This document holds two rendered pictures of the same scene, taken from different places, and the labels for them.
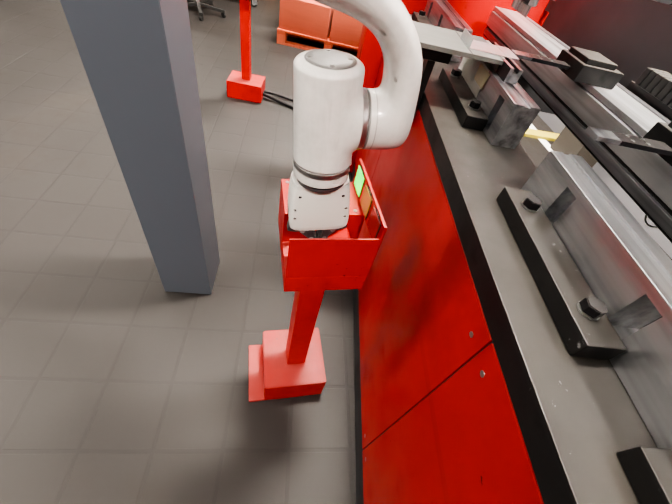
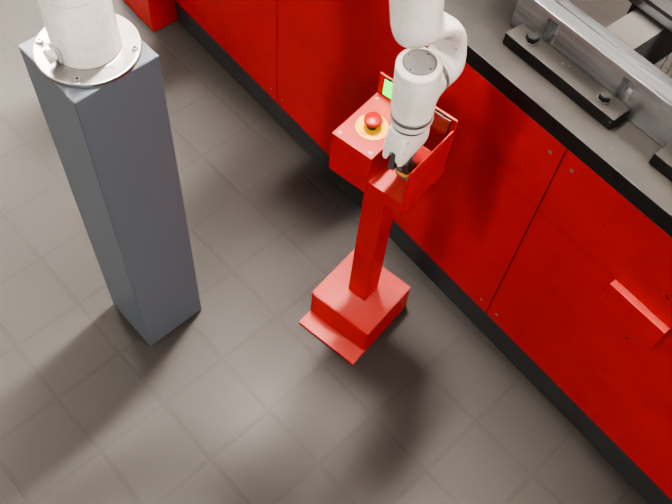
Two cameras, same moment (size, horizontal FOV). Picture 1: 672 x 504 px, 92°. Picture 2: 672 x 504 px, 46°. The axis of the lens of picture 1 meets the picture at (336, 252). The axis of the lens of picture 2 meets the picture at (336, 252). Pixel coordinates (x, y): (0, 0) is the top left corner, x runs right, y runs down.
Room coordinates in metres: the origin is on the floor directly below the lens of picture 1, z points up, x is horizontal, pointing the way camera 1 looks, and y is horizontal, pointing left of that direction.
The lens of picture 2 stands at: (-0.37, 0.74, 2.06)
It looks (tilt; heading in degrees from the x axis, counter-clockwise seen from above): 58 degrees down; 325
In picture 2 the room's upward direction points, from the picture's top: 7 degrees clockwise
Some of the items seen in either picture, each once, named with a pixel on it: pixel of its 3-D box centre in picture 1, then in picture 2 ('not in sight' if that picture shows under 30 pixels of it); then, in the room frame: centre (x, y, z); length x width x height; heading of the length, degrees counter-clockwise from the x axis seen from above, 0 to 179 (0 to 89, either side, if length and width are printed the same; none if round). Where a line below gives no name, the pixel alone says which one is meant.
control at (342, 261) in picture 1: (323, 223); (390, 145); (0.48, 0.04, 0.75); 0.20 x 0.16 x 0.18; 21
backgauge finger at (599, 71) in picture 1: (562, 60); not in sight; (1.01, -0.42, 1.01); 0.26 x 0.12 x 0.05; 100
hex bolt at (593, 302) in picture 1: (592, 307); (605, 96); (0.29, -0.33, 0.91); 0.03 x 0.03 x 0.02
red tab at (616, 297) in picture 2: not in sight; (633, 313); (-0.05, -0.28, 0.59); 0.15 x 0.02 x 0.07; 10
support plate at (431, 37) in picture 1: (442, 39); not in sight; (0.97, -0.11, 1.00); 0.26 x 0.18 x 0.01; 100
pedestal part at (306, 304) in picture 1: (303, 315); (373, 236); (0.48, 0.04, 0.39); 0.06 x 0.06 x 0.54; 21
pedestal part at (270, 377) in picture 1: (285, 363); (354, 305); (0.47, 0.07, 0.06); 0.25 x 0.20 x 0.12; 111
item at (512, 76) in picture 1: (499, 60); not in sight; (0.96, -0.26, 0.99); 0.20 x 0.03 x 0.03; 10
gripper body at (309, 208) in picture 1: (319, 198); (408, 133); (0.42, 0.05, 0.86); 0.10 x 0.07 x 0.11; 111
